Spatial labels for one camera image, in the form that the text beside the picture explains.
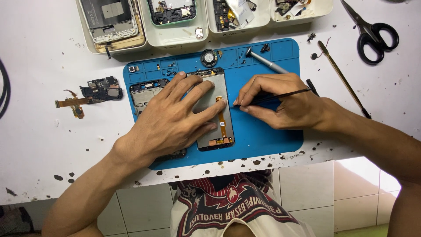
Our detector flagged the person's left hand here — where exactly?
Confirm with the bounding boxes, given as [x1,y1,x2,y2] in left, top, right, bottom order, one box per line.
[113,71,228,172]

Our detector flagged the person's right hand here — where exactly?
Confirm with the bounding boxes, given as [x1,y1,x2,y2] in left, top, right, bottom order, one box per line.
[234,73,330,131]

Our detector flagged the black tweezers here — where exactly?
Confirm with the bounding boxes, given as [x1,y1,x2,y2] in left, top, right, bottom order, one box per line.
[230,86,313,108]

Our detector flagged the phone display panel with flex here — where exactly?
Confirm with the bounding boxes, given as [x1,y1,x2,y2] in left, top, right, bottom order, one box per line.
[186,67,235,152]

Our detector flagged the black plastic pry tool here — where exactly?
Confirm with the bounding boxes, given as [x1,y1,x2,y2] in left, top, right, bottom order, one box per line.
[306,78,319,97]

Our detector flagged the blue silicone repair mat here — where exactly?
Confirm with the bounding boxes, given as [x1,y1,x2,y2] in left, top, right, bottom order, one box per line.
[123,38,304,171]

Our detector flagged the silver precision screwdriver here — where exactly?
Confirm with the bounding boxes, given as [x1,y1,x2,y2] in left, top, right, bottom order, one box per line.
[246,47,290,74]

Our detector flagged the scattered small screws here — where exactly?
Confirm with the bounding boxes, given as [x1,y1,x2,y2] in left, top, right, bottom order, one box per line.
[156,49,250,77]

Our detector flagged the brass metal spudger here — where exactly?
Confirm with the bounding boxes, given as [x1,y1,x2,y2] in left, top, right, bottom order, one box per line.
[317,40,372,120]

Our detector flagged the black phone circuit board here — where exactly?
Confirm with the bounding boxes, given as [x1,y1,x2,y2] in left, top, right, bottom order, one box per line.
[79,76,123,105]

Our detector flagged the round black speaker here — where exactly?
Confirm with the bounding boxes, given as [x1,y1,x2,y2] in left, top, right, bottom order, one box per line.
[201,49,218,68]

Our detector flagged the white tray with circuit board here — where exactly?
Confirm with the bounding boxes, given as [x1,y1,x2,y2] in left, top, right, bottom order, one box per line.
[205,0,271,37]

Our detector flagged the heap of small phone parts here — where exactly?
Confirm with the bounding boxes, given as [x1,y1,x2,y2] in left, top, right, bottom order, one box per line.
[276,0,311,17]

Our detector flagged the white tray with small parts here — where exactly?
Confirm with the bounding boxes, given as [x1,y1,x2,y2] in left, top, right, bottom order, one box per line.
[269,0,334,26]

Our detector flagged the white shirt with red print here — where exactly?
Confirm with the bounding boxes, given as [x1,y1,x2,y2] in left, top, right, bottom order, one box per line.
[170,169,316,237]

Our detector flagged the white plastic pouch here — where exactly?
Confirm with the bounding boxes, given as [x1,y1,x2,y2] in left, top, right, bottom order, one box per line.
[225,0,255,28]

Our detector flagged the black scissors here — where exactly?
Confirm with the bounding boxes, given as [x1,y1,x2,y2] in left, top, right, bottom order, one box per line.
[340,0,400,65]

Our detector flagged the black board with yellow parts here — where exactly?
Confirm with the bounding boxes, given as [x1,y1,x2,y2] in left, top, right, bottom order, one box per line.
[213,0,238,32]

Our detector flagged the silver phone back housing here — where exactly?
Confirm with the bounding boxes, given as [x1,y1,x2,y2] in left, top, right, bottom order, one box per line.
[79,0,139,44]

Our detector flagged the green floor mat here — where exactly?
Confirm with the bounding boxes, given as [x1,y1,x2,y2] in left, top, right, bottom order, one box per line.
[334,223,389,237]

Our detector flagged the dark grey fabric item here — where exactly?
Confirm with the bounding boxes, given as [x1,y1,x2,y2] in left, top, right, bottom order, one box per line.
[0,205,35,237]

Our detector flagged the black phone middle frame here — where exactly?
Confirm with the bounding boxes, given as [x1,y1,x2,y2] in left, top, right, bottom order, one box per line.
[129,78,187,162]

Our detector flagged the small round part with wire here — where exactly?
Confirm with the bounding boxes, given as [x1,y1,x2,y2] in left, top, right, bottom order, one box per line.
[310,37,331,60]

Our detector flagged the gold phone frame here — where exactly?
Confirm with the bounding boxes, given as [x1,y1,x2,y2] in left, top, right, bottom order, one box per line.
[95,0,146,53]

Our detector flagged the white tray with green frame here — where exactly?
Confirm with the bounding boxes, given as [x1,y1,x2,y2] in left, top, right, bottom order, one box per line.
[138,0,209,50]

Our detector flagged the orange flex cable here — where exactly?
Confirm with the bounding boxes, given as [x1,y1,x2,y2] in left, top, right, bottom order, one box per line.
[55,89,91,120]

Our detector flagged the green-edged phone frame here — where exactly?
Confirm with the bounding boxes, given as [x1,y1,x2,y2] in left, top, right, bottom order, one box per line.
[147,0,197,26]

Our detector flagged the white tray with gold frame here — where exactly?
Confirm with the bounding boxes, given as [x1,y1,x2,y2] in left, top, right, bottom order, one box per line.
[75,0,152,55]

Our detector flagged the black cable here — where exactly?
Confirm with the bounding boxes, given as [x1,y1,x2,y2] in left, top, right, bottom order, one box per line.
[0,59,11,120]

